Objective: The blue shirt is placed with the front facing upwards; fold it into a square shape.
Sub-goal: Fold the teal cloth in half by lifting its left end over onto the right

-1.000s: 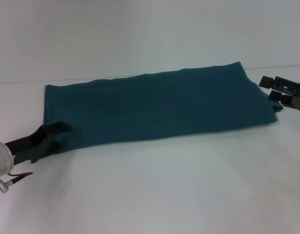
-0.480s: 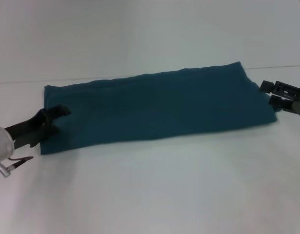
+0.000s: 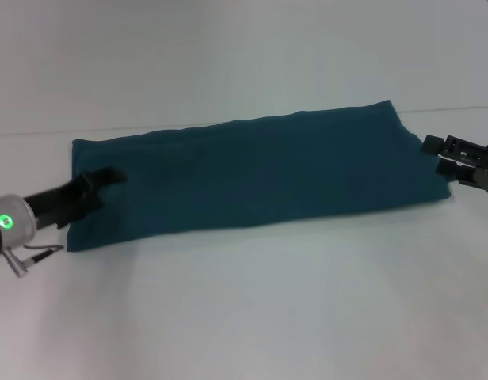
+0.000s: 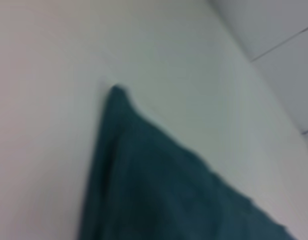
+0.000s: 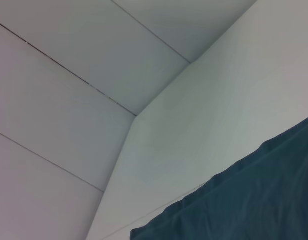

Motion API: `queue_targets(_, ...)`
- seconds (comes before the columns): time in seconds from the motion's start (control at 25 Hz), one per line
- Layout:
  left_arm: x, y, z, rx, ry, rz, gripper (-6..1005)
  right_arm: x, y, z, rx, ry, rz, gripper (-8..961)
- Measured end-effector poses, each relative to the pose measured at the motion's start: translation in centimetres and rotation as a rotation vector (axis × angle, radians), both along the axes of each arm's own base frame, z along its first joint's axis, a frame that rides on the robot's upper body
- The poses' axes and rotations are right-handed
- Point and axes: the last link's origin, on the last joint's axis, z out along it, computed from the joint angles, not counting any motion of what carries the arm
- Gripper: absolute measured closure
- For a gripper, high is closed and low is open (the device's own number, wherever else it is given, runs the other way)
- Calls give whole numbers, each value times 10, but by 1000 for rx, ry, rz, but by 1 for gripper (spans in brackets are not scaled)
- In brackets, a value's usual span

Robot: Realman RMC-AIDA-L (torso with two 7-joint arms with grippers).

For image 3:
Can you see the teal t-shirt with FREE print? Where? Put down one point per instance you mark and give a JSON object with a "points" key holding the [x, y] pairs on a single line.
{"points": [[248, 178]]}

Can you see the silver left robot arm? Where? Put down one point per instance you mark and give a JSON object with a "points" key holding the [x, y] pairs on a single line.
{"points": [[8, 225]]}

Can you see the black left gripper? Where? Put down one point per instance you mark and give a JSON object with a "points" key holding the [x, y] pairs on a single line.
{"points": [[58, 202]]}

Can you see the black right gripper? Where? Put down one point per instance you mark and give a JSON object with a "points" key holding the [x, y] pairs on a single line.
{"points": [[477, 166]]}

